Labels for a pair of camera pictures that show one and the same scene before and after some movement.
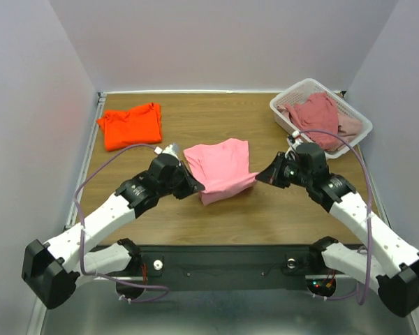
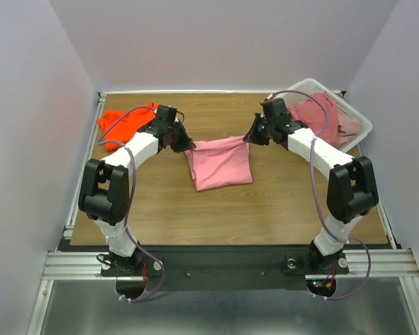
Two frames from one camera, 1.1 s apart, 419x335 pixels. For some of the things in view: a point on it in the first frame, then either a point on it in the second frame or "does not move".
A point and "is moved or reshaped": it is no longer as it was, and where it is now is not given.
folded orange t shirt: x=141 y=123 does not move
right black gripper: x=280 y=171 → x=255 y=129
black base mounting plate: x=228 y=268 does not move
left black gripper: x=190 y=183 → x=186 y=143
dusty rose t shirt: x=318 y=112 does not move
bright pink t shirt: x=222 y=167 is moved or reshaped
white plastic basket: x=302 y=91 does not move
